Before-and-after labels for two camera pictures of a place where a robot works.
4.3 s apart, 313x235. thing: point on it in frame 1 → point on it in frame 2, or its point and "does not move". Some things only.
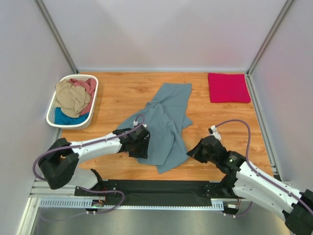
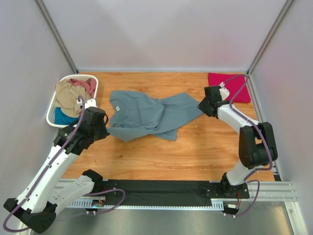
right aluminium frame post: (282, 13) does not move
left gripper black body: (141, 146) → (102, 132)
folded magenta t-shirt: (228, 88) does not move
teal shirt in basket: (62, 118) does not move
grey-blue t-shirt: (166, 116) → (135, 113)
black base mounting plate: (159, 192) does not move
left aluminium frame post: (49, 22) does not move
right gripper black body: (197, 152) → (204, 107)
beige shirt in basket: (72, 99) does not move
